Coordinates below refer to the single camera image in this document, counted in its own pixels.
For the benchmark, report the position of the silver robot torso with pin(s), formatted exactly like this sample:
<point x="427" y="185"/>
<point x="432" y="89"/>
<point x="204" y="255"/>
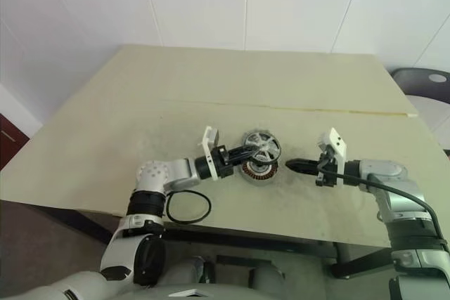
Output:
<point x="263" y="282"/>

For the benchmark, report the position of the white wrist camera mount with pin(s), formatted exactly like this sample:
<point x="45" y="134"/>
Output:
<point x="337" y="143"/>
<point x="207" y="152"/>

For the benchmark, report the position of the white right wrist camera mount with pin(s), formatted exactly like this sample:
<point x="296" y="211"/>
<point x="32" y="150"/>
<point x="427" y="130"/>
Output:
<point x="337" y="143"/>

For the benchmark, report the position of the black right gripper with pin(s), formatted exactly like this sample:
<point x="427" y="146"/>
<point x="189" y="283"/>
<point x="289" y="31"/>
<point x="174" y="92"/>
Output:
<point x="327" y="177"/>

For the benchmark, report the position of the black chair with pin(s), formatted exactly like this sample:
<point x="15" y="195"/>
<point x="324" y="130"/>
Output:
<point x="411" y="80"/>

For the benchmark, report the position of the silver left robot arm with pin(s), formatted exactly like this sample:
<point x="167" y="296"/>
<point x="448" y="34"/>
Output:
<point x="175" y="170"/>

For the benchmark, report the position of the dark red cabinet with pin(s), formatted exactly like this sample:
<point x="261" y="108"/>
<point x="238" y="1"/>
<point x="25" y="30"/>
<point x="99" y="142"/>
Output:
<point x="15" y="142"/>

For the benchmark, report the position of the silver spoked rotor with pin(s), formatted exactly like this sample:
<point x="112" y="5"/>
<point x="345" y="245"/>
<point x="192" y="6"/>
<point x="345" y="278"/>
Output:
<point x="262" y="143"/>

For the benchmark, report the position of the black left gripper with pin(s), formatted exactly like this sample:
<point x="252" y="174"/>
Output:
<point x="221" y="163"/>

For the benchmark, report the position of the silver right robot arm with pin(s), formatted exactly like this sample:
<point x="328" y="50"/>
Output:
<point x="400" y="205"/>

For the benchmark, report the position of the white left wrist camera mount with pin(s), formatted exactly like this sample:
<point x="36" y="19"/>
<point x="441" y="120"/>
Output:
<point x="207" y="152"/>

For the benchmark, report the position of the black table frame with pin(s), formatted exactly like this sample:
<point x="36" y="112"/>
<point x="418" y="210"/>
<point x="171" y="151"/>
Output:
<point x="246" y="237"/>

